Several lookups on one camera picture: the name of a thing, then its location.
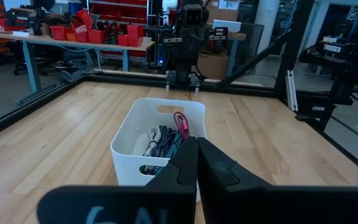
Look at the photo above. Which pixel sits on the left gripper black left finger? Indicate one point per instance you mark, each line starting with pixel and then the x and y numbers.
pixel 166 199

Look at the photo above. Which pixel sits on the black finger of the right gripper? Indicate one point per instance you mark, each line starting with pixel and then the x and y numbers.
pixel 221 40
pixel 173 42

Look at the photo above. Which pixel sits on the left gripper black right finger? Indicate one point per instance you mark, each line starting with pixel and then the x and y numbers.
pixel 244 202

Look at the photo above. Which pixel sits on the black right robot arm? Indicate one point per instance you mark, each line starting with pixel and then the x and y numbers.
pixel 186 65

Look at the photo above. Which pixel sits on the black Trossen-labelled robot arm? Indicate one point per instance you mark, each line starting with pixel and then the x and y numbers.
pixel 337 62

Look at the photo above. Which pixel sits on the white sheet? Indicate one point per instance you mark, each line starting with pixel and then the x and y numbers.
pixel 228 26

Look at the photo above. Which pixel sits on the brown cardboard box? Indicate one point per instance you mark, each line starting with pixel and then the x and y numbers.
pixel 213 67

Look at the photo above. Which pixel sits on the cardboard box with white label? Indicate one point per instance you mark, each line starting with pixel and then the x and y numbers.
pixel 225 12

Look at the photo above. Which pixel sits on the red plastic bin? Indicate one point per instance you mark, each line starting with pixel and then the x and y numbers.
pixel 84 18
pixel 81 36
pixel 122 40
pixel 59 33
pixel 96 36
pixel 135 31

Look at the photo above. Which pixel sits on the white plastic bin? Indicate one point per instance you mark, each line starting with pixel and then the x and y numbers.
pixel 129 168

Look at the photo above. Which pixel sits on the white square column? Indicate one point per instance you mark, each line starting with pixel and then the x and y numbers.
pixel 267 25

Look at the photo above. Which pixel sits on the red storage bins on bench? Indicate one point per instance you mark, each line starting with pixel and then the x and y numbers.
pixel 117 12

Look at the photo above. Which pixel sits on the wooden workbench with blue legs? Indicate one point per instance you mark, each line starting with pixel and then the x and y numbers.
pixel 73 41

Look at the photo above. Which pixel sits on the grey office chair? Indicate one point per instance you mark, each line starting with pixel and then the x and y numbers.
pixel 73 67

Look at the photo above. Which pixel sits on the black bench machine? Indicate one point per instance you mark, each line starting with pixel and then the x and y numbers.
pixel 26 18

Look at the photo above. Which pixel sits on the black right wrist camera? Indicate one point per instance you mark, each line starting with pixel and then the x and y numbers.
pixel 194 15

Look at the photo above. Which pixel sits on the black aluminium rig frame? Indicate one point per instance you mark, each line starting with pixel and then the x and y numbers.
pixel 294 46

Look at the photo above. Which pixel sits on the white metal bracket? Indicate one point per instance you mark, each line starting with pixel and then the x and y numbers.
pixel 291 90

